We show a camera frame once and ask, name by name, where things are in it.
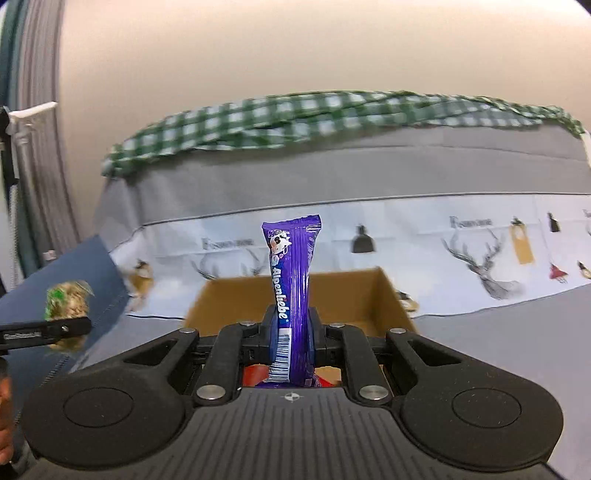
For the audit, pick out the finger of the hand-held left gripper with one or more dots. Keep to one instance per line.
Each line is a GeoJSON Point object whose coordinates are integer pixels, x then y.
{"type": "Point", "coordinates": [55, 328]}

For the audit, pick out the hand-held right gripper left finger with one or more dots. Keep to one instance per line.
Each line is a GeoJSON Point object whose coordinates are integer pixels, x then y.
{"type": "Point", "coordinates": [265, 334]}

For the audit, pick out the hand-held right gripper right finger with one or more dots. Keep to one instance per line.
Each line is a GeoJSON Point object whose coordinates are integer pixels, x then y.
{"type": "Point", "coordinates": [318, 341]}

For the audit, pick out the red snack packet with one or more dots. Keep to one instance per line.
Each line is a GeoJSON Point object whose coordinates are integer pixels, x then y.
{"type": "Point", "coordinates": [253, 374]}

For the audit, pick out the purple candy packet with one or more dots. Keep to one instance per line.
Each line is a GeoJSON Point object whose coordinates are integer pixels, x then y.
{"type": "Point", "coordinates": [291, 286]}

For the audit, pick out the brown cardboard box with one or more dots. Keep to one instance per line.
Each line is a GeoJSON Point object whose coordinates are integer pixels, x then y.
{"type": "Point", "coordinates": [351, 295]}

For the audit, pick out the person's left hand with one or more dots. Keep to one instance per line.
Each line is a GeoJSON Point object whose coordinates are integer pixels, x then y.
{"type": "Point", "coordinates": [3, 415]}

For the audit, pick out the grey curtain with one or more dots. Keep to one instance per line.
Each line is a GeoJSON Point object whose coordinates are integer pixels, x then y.
{"type": "Point", "coordinates": [41, 184]}

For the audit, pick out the grey printed sofa cover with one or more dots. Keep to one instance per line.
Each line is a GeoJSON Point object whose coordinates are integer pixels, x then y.
{"type": "Point", "coordinates": [323, 170]}

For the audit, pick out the white metal rack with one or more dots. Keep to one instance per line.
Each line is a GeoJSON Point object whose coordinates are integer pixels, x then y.
{"type": "Point", "coordinates": [27, 113]}

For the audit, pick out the green checked cloth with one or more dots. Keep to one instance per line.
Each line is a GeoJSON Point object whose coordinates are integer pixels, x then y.
{"type": "Point", "coordinates": [277, 115]}

